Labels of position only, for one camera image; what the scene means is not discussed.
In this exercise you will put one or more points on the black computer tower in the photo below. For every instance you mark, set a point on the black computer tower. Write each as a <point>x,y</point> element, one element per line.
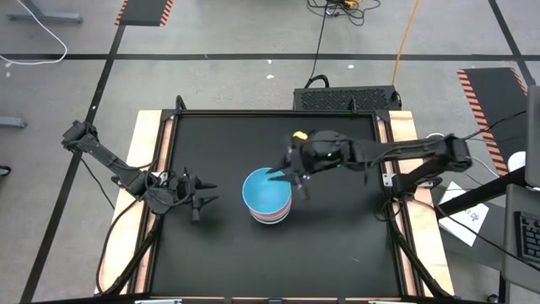
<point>346,99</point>

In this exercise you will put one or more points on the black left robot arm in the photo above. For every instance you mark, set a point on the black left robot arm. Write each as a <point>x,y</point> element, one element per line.
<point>105,154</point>

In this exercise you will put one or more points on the small yellow tag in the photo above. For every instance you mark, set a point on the small yellow tag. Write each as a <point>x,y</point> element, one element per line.
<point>300,135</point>

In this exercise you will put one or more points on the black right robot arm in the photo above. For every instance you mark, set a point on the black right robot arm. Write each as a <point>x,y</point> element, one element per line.
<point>413,148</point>

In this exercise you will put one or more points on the grey desk foot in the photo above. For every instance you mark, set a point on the grey desk foot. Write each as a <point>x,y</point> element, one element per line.
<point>12,122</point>

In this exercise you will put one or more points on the red ribbed bowl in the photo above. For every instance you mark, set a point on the red ribbed bowl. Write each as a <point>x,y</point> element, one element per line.
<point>276,214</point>

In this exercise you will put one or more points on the black diagonal bar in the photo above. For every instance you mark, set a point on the black diagonal bar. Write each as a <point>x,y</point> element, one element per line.
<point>476,196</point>

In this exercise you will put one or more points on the black keyboard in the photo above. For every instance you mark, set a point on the black keyboard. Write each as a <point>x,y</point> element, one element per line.
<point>529,236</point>

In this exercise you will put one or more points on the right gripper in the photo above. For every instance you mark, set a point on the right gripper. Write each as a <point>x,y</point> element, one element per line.
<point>320,150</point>

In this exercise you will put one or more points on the black hazard-striped floor mat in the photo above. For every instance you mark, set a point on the black hazard-striped floor mat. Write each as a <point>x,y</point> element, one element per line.
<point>493,110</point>
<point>143,12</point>

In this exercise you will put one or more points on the black arched frame post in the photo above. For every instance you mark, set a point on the black arched frame post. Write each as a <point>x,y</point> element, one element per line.
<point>180,103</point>

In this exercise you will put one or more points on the white paper sheet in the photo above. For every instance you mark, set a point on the white paper sheet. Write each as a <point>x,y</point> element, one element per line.
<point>466,215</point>

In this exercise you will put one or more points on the small black floor object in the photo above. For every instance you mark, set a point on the small black floor object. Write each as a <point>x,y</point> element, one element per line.
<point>4,170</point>

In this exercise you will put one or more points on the silver metal bracket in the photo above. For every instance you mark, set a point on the silver metal bracket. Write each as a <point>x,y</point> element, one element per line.
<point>387,179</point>

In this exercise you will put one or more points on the white round cup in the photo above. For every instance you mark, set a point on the white round cup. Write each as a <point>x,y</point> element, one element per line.
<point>516,160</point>

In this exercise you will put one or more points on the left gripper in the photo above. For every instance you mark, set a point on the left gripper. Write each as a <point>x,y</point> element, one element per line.
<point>181,192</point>

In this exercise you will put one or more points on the light blue ribbed bowl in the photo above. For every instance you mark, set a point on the light blue ribbed bowl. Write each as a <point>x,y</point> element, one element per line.
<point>263,190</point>

